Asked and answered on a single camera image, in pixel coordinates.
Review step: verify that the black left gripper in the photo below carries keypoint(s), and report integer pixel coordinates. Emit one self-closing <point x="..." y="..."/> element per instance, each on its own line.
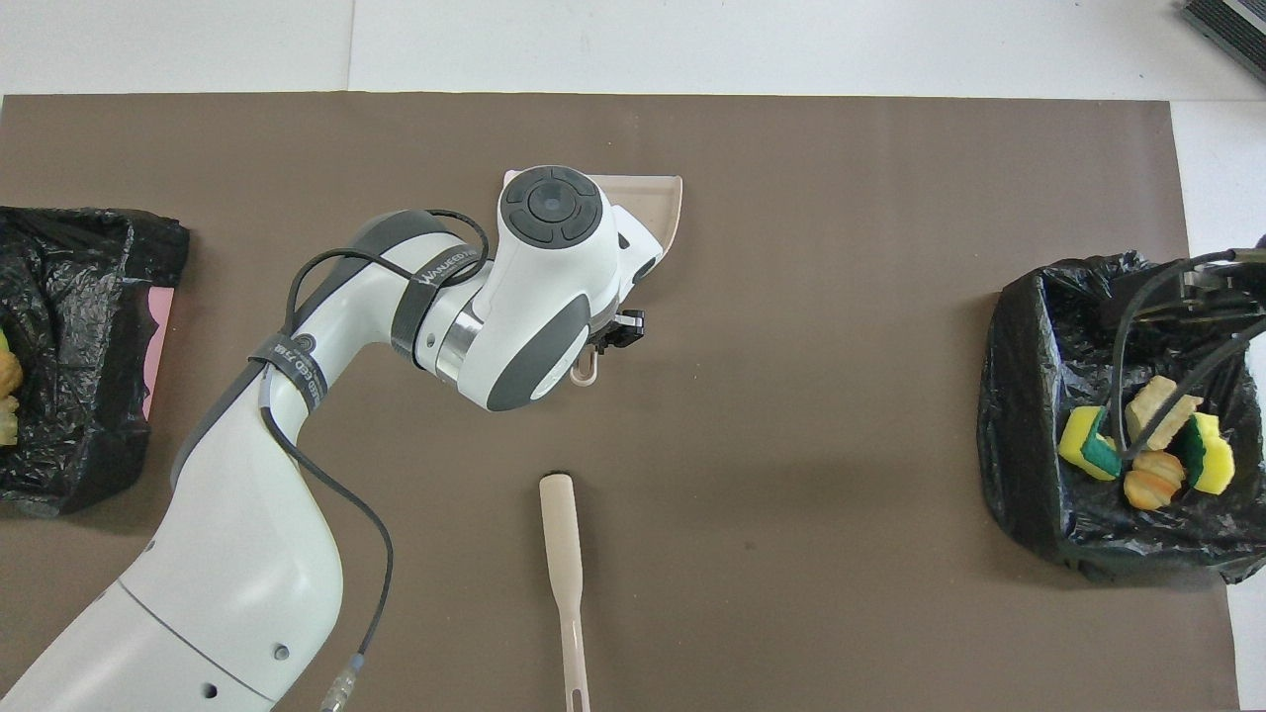
<point x="605" y="336"/>

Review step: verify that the beige plastic dustpan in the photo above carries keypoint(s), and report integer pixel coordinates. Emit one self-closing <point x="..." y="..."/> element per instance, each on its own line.
<point x="658" y="213"/>

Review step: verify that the beige hand brush black bristles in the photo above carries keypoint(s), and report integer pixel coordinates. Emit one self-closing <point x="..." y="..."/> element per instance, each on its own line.
<point x="562" y="534"/>

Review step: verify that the pale beige sponge chunk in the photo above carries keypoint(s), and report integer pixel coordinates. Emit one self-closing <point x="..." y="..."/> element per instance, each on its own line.
<point x="1152" y="415"/>

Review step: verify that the orange bread-like trash piece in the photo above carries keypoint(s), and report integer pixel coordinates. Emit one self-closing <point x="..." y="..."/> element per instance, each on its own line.
<point x="1152" y="485"/>

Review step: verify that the notched yellow sponge piece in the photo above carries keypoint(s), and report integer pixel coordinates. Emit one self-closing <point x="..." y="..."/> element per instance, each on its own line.
<point x="1219" y="465"/>

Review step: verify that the brown cork-like trash piece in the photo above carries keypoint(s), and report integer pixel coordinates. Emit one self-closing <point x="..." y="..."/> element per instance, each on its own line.
<point x="8" y="374"/>

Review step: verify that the pale yellow sponge scrap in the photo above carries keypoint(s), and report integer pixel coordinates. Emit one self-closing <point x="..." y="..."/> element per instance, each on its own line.
<point x="7" y="420"/>

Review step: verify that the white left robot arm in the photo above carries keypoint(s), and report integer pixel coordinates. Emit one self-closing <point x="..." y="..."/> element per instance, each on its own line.
<point x="534" y="297"/>

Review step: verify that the tall bin with black bag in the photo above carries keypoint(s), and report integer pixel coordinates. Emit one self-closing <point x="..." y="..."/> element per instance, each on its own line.
<point x="1039" y="396"/>

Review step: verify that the pink bin with black bag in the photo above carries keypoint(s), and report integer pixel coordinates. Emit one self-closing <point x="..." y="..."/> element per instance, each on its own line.
<point x="69" y="326"/>

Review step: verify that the brown paper table mat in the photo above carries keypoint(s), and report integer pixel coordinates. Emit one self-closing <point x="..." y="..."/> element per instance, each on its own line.
<point x="791" y="593"/>

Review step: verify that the black ribbed device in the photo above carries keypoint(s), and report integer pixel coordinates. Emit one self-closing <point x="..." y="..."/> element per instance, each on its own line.
<point x="1236" y="25"/>

